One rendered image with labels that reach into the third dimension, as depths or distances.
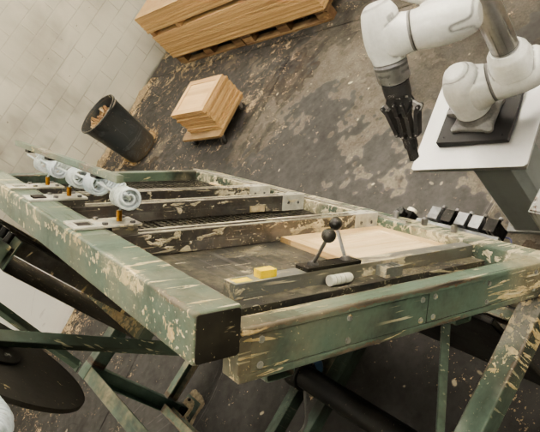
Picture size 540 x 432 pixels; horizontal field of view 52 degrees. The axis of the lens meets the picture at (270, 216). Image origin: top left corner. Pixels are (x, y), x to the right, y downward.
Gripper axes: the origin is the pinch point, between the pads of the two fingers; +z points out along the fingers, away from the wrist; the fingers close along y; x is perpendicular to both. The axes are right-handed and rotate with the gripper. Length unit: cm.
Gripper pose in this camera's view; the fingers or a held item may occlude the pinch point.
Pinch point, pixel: (411, 148)
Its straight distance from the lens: 166.0
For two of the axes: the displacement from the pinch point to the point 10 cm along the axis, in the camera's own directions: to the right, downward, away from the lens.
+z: 3.3, 8.4, 4.2
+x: 6.4, -5.3, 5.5
